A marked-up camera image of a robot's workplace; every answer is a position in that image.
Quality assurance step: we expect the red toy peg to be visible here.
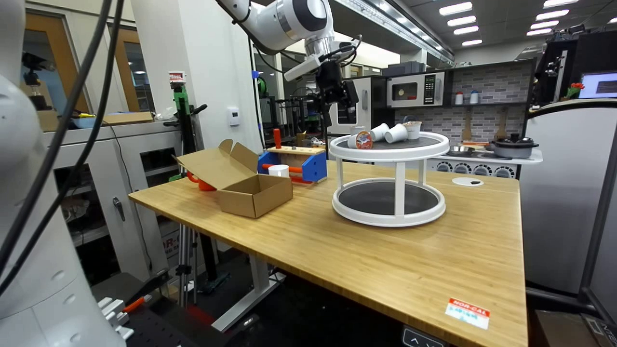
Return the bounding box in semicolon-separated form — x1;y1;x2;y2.
272;126;281;148

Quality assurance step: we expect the black toy cooking pot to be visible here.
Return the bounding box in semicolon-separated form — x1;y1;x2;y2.
492;136;536;157

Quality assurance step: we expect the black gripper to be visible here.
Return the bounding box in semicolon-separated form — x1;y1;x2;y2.
316;61;359;126

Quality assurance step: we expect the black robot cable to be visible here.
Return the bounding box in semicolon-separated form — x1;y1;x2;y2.
0;0;127;296

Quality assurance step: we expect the red white warning sticker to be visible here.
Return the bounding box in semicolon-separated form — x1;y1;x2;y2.
445;296;490;329

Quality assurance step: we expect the red toy teapot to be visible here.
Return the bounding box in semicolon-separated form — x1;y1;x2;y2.
187;171;216;190

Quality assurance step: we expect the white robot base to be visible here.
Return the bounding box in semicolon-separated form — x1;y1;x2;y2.
0;0;125;347

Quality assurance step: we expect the orange-lidded coffee pod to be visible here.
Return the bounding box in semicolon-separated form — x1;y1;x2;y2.
345;130;374;148

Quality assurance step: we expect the white two-tier turntable stand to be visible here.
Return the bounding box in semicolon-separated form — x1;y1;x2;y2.
330;130;449;229

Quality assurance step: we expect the brown cardboard box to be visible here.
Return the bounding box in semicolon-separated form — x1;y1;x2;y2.
177;138;293;219

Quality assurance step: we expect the grey storage cabinet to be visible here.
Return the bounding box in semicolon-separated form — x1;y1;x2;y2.
62;121;181;285

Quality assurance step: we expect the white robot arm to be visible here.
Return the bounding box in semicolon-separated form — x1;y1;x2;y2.
216;0;360;123

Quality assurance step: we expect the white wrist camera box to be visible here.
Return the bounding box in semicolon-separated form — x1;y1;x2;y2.
283;53;322;80

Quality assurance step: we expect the toy kitchen playset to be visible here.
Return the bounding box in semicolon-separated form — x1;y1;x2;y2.
324;59;546;180

